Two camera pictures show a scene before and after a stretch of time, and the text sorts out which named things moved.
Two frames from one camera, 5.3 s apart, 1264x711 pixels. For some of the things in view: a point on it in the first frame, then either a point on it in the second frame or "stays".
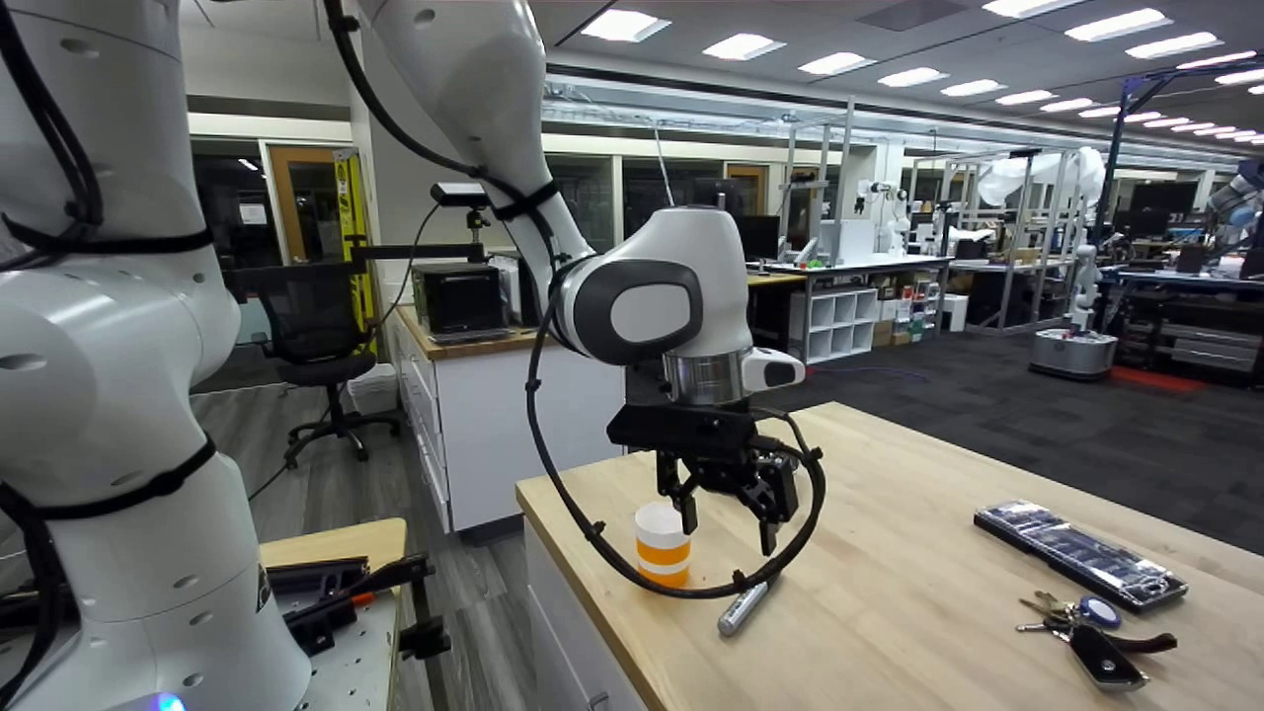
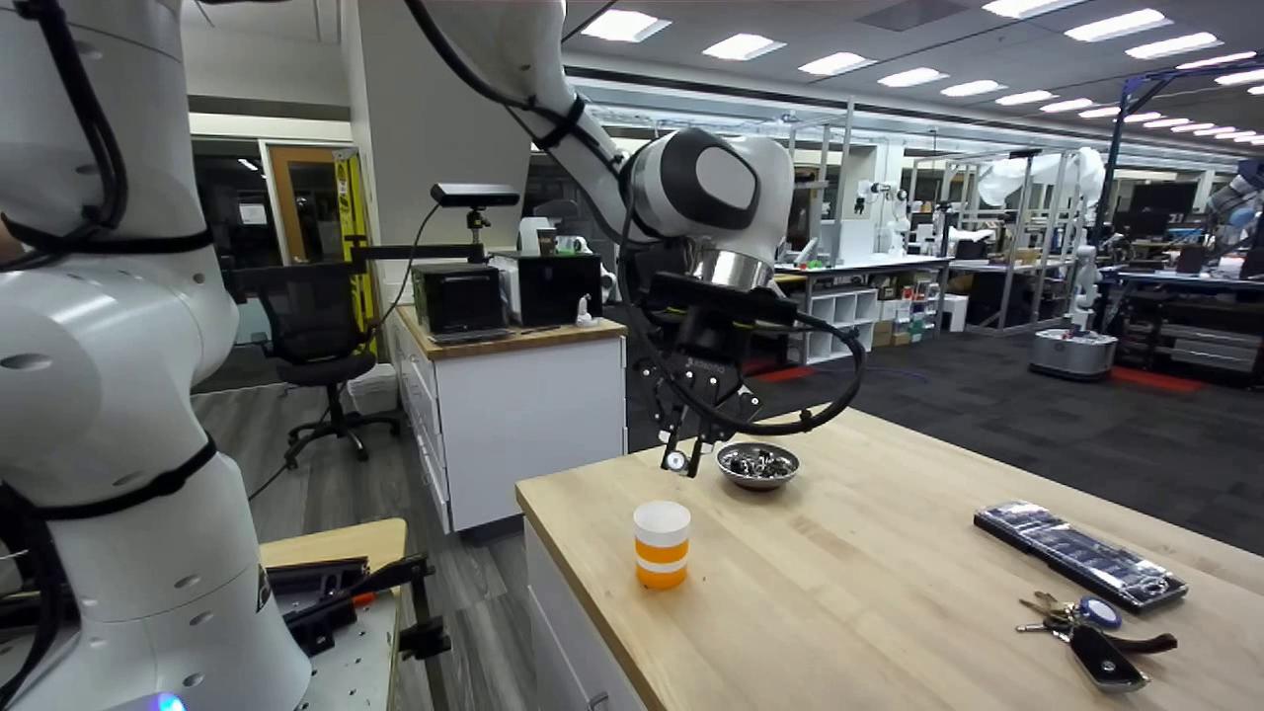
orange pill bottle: (663, 544) stays
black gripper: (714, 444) to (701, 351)
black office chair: (313, 316) stays
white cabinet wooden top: (476, 426) stays
